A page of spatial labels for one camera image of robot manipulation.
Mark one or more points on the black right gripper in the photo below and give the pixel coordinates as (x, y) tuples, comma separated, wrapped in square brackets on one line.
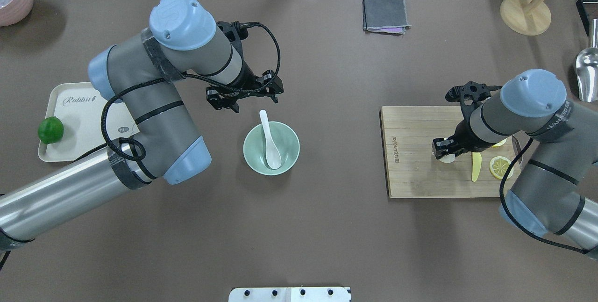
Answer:
[(460, 134)]

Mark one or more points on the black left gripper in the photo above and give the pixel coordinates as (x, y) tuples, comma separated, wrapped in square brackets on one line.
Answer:
[(247, 81)]

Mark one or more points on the white steamed bun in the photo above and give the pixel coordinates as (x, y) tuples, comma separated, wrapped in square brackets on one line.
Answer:
[(448, 159)]

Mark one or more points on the white ceramic spoon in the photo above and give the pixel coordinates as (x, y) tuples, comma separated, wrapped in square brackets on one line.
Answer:
[(272, 155)]

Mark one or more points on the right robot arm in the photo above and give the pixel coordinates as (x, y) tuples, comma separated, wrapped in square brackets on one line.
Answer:
[(543, 201)]

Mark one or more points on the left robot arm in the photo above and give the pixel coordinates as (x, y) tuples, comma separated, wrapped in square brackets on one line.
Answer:
[(147, 129)]

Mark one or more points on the yellow plastic knife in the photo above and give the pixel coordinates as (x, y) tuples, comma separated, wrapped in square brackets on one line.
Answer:
[(476, 166)]

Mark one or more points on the wooden mug tree stand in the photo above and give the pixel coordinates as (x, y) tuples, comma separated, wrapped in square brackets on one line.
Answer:
[(526, 17)]

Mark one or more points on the metal scoop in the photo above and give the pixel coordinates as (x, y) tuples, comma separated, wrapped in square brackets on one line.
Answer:
[(586, 67)]

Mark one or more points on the grey folded cloth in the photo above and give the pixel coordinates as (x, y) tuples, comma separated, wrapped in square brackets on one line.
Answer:
[(385, 16)]

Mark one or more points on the cream rabbit tray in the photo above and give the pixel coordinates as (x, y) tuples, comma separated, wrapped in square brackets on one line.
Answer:
[(79, 107)]

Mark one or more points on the green lime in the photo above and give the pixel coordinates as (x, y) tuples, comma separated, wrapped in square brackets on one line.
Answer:
[(50, 130)]

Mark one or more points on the lemon slice near handle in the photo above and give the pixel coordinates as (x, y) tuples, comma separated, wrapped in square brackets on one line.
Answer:
[(501, 143)]

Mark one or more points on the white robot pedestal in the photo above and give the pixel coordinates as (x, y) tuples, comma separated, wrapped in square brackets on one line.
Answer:
[(291, 294)]

